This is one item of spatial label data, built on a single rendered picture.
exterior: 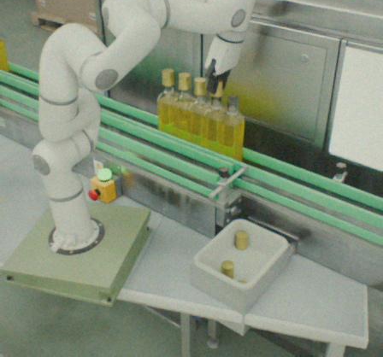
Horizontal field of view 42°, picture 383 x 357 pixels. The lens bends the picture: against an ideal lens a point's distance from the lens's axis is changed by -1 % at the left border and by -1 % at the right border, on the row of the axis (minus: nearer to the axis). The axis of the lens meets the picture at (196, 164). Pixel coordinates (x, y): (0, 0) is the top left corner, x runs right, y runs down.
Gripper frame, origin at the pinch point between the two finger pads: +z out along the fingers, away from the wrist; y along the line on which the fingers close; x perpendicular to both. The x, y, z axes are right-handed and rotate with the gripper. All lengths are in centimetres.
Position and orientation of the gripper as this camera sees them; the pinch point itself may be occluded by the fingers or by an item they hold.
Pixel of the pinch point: (216, 84)
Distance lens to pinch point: 143.3
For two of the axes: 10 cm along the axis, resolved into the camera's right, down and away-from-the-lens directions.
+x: 7.7, 5.3, -3.5
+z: -2.1, 7.3, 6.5
